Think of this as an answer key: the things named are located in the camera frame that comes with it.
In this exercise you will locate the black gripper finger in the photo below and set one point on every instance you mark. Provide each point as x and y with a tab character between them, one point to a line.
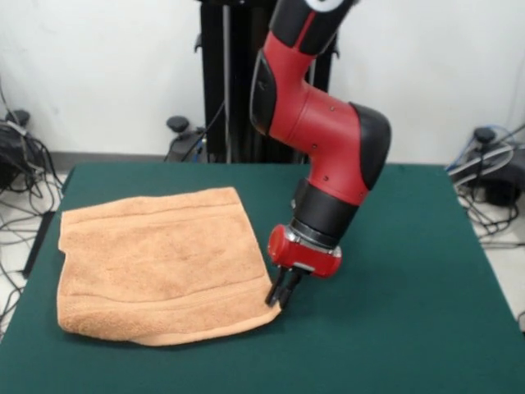
289	289
274	291

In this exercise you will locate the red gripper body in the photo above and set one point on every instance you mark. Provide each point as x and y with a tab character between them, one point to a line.
303	256

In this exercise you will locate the tan terry towel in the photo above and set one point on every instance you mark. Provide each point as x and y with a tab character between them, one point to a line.
164	262

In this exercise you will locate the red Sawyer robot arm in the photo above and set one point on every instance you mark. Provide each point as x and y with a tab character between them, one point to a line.
320	123

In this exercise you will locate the dark green table cloth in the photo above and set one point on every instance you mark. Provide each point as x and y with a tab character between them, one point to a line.
410	267

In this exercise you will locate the black round knob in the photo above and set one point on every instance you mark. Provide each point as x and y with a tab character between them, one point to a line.
177	123
17	116
484	134

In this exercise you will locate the dark grey stand base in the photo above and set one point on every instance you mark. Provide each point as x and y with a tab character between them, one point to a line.
500	184
6	164

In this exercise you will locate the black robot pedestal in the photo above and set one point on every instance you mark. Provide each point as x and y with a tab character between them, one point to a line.
225	82

